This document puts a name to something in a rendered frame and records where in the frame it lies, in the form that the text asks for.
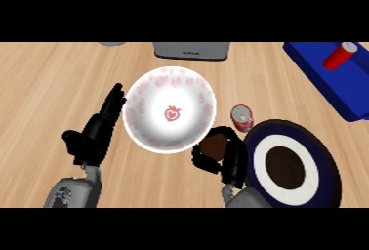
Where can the dark blue and white plate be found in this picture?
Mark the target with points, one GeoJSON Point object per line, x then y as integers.
{"type": "Point", "coordinates": [292, 166]}

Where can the brown chocolate cupcake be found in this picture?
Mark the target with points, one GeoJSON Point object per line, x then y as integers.
{"type": "Point", "coordinates": [214, 145]}

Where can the grey round object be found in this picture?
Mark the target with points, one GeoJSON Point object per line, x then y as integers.
{"type": "Point", "coordinates": [110, 43]}

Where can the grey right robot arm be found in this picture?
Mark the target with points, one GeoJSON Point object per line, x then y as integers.
{"type": "Point", "coordinates": [245, 197]}

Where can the red can with pale end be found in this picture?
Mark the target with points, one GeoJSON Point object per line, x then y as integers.
{"type": "Point", "coordinates": [240, 117]}

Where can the blue box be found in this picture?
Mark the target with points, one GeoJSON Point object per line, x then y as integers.
{"type": "Point", "coordinates": [330, 78]}

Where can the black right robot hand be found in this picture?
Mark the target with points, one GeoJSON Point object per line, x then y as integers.
{"type": "Point", "coordinates": [233, 156]}

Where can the red bottle with white cap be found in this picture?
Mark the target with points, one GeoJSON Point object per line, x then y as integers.
{"type": "Point", "coordinates": [339, 56]}

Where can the grey appliance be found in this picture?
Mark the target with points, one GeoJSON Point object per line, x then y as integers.
{"type": "Point", "coordinates": [190, 50]}

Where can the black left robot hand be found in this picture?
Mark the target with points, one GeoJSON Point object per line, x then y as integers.
{"type": "Point", "coordinates": [97, 130]}

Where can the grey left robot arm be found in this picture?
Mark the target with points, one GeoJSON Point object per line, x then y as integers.
{"type": "Point", "coordinates": [72, 192]}

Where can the white bowl with strawberry print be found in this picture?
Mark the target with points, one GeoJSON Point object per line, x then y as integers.
{"type": "Point", "coordinates": [168, 110]}

